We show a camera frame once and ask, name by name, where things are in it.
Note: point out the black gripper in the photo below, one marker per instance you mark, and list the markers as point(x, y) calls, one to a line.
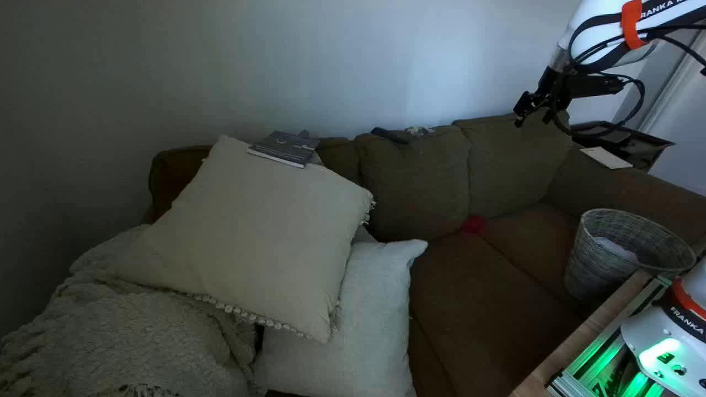
point(556, 90)

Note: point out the grey woven basket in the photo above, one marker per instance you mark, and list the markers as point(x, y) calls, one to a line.
point(612, 246)

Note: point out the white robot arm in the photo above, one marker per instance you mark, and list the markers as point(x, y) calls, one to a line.
point(601, 36)

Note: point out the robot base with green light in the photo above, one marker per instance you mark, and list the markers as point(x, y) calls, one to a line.
point(656, 346)

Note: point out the dark tray behind sofa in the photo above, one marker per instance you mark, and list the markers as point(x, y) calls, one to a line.
point(633, 147)

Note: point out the brown sofa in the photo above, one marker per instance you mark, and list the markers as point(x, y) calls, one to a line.
point(487, 306)

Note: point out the small red ball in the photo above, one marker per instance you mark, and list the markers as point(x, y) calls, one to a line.
point(475, 226)

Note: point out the dark object on sofa back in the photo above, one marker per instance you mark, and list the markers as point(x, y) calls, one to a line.
point(405, 134)

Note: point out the grey book on sofa back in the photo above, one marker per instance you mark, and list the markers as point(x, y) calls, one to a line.
point(284, 148)

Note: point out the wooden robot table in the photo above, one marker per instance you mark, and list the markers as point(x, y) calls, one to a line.
point(535, 384)

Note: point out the cream square pillow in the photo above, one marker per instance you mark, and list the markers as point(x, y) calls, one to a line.
point(254, 239)

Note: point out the white square pillow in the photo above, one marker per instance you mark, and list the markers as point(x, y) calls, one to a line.
point(367, 353)

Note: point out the grey knitted blanket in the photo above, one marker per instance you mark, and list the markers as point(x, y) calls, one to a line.
point(109, 337)

